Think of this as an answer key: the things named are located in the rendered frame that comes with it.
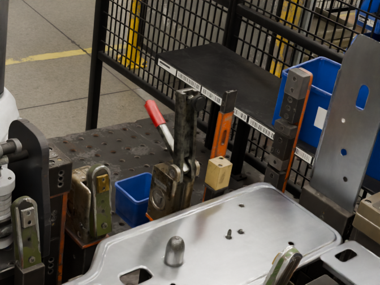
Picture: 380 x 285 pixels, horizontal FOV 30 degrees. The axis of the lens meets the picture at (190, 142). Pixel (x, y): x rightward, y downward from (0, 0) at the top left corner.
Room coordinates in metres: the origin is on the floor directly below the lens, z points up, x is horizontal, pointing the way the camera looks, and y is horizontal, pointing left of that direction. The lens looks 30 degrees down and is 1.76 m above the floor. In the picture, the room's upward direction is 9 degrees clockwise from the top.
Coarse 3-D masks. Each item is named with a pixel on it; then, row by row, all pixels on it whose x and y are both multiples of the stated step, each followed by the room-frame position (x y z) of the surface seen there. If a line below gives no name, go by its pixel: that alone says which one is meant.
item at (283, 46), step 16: (144, 0) 3.84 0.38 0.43; (160, 0) 3.74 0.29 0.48; (176, 0) 3.62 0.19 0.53; (208, 0) 3.42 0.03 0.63; (256, 0) 3.16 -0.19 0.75; (272, 0) 3.09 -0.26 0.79; (144, 16) 3.85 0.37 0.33; (176, 16) 3.61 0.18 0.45; (192, 16) 3.50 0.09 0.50; (224, 16) 3.32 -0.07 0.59; (272, 16) 3.07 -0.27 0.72; (288, 16) 2.96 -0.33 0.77; (144, 32) 3.83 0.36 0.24; (160, 32) 3.71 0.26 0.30; (176, 32) 3.60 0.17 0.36; (208, 32) 3.40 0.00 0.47; (240, 32) 3.23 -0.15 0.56; (256, 32) 3.15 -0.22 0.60; (272, 32) 3.04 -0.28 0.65; (128, 48) 3.89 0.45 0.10; (144, 48) 3.80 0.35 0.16; (160, 48) 3.70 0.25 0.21; (176, 48) 3.59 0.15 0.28; (240, 48) 3.22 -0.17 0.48; (288, 48) 2.97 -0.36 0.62; (128, 64) 3.83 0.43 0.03; (272, 64) 2.99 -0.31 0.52
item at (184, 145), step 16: (176, 96) 1.12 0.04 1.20; (192, 96) 1.12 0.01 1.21; (176, 112) 1.12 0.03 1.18; (192, 112) 1.13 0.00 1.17; (176, 128) 1.11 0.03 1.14; (192, 128) 1.13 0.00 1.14; (176, 144) 1.11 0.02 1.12; (192, 144) 1.12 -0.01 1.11; (176, 160) 1.10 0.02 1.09; (192, 160) 1.12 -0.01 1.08; (192, 176) 1.11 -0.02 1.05
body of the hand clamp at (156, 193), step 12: (156, 168) 1.13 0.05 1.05; (156, 180) 1.12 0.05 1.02; (168, 180) 1.10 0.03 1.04; (192, 180) 1.12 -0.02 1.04; (156, 192) 1.12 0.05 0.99; (168, 192) 1.10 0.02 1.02; (180, 192) 1.10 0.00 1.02; (156, 204) 1.12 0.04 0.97; (168, 204) 1.09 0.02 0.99; (180, 204) 1.11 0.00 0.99; (156, 216) 1.11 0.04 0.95; (144, 276) 1.12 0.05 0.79
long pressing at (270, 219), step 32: (256, 192) 1.17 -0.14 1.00; (160, 224) 1.02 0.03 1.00; (192, 224) 1.03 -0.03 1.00; (224, 224) 1.05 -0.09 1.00; (256, 224) 1.07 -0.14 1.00; (288, 224) 1.08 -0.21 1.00; (320, 224) 1.10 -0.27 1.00; (96, 256) 0.90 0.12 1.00; (128, 256) 0.92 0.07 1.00; (160, 256) 0.93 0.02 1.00; (192, 256) 0.95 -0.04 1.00; (224, 256) 0.96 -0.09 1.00; (256, 256) 0.97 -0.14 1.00
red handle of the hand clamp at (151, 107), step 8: (152, 104) 1.19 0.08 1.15; (152, 112) 1.18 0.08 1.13; (160, 112) 1.19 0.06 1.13; (152, 120) 1.17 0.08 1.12; (160, 120) 1.17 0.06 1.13; (160, 128) 1.16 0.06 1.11; (168, 136) 1.15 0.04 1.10; (168, 144) 1.14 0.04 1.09; (184, 160) 1.12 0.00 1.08; (184, 168) 1.11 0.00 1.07
